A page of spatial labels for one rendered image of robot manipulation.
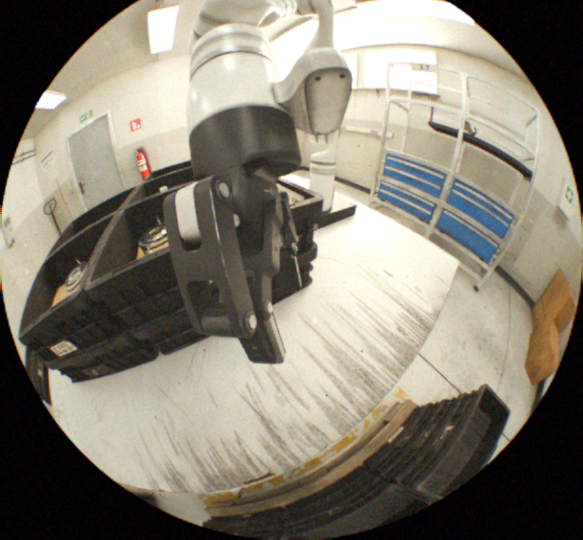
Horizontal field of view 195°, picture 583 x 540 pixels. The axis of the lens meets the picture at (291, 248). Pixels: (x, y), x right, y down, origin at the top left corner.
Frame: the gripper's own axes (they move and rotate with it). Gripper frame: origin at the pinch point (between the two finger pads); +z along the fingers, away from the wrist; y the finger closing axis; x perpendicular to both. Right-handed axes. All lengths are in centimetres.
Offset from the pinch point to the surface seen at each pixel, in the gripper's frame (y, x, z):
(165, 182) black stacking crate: -39, -52, -30
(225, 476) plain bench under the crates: 14.8, -13.1, 26.6
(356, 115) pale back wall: -292, 104, -152
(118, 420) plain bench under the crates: 17.7, -38.0, 21.2
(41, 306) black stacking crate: 19, -65, -5
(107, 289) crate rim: 4.0, -21.3, -4.7
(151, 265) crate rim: -0.7, -15.3, -5.7
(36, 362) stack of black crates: 62, -156, 26
